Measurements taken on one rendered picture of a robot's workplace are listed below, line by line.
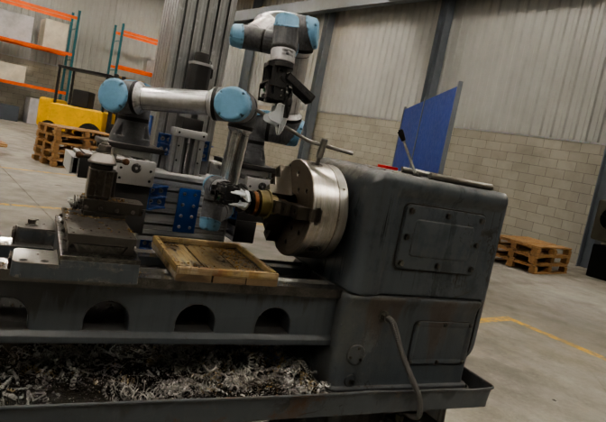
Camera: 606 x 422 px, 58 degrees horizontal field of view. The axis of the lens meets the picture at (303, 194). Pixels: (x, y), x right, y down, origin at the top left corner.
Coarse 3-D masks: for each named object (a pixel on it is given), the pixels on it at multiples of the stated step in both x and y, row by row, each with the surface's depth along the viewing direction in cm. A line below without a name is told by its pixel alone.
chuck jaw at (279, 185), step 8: (280, 168) 176; (288, 168) 178; (280, 176) 175; (288, 176) 177; (272, 184) 173; (280, 184) 174; (288, 184) 176; (272, 192) 172; (280, 192) 173; (288, 192) 174
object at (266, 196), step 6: (252, 192) 167; (258, 192) 168; (264, 192) 168; (270, 192) 169; (252, 198) 166; (258, 198) 166; (264, 198) 167; (270, 198) 167; (276, 198) 170; (252, 204) 165; (258, 204) 166; (264, 204) 166; (270, 204) 167; (246, 210) 169; (252, 210) 166; (258, 210) 167; (264, 210) 167; (270, 210) 168; (264, 216) 170
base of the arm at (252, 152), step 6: (252, 144) 226; (258, 144) 227; (246, 150) 225; (252, 150) 226; (258, 150) 227; (246, 156) 224; (252, 156) 225; (258, 156) 227; (246, 162) 224; (252, 162) 225; (258, 162) 227; (264, 162) 231
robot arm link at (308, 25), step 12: (288, 12) 208; (300, 24) 204; (312, 24) 204; (300, 36) 205; (312, 36) 204; (300, 48) 207; (312, 48) 210; (300, 60) 211; (300, 72) 214; (288, 120) 222; (300, 120) 226; (288, 132) 224; (300, 132) 224; (288, 144) 228
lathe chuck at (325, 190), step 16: (304, 160) 173; (304, 176) 169; (320, 176) 166; (304, 192) 168; (320, 192) 163; (336, 192) 166; (320, 208) 162; (336, 208) 165; (288, 224) 175; (304, 224) 165; (320, 224) 163; (288, 240) 173; (304, 240) 164; (320, 240) 166; (304, 256) 173
